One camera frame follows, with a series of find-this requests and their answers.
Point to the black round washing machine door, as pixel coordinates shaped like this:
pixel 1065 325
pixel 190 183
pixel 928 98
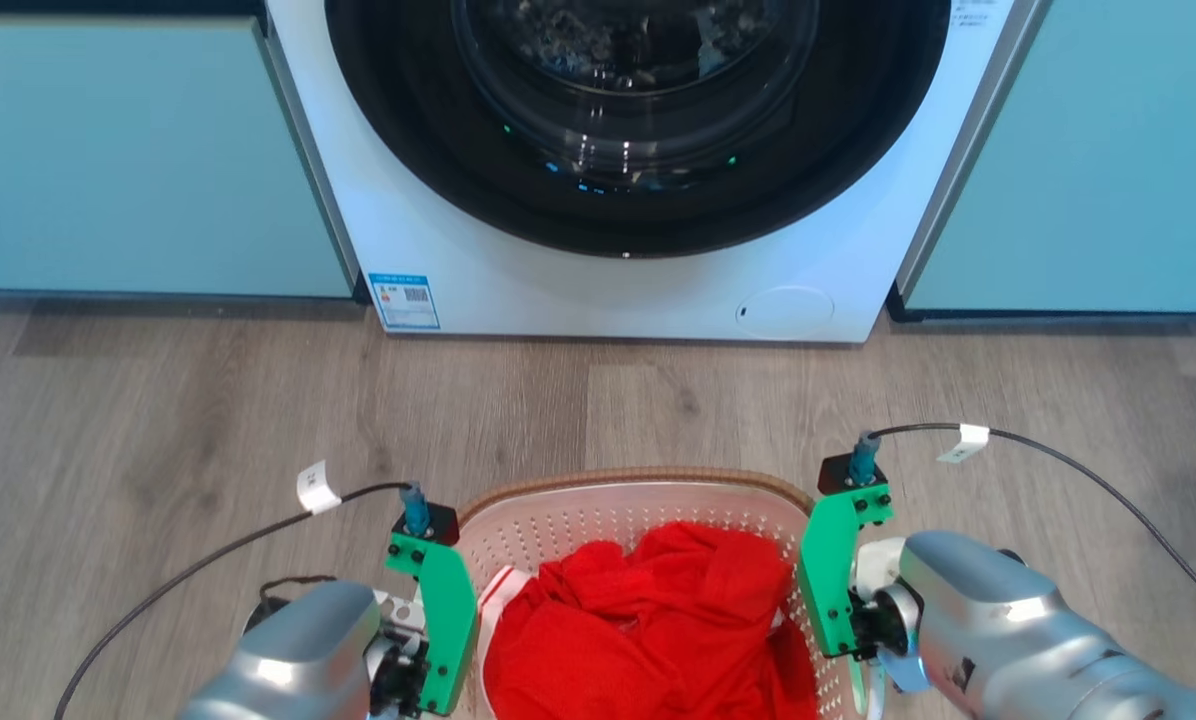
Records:
pixel 438 150

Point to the round white filter cover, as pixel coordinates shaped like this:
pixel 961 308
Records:
pixel 785 312

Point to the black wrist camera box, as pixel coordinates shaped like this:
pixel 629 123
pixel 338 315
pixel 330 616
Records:
pixel 428 522
pixel 853 468

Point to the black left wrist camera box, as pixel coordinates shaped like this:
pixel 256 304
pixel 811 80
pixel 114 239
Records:
pixel 428 522

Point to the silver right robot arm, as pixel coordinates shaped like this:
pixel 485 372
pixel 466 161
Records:
pixel 1008 630

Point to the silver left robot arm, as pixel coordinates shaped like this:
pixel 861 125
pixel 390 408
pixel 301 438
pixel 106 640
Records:
pixel 298 650

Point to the teal cabinet with wide front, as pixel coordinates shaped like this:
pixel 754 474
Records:
pixel 128 160

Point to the blue energy label sticker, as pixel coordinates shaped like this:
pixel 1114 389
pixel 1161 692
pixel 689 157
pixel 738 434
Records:
pixel 404 301

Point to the red garment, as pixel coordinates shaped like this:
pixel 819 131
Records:
pixel 648 640

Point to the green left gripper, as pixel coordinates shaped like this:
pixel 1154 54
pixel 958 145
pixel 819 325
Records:
pixel 448 620

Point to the white front-loading washing machine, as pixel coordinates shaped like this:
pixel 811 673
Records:
pixel 658 290

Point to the teal cabinet with narrow front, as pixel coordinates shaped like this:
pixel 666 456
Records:
pixel 1098 170

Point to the white cloth with red trim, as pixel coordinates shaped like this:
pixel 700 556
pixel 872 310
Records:
pixel 496 597

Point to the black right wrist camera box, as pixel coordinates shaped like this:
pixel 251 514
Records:
pixel 853 468

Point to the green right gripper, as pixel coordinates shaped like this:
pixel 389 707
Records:
pixel 823 570

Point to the pink perforated laundry basket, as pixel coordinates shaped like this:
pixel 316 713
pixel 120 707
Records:
pixel 578 510

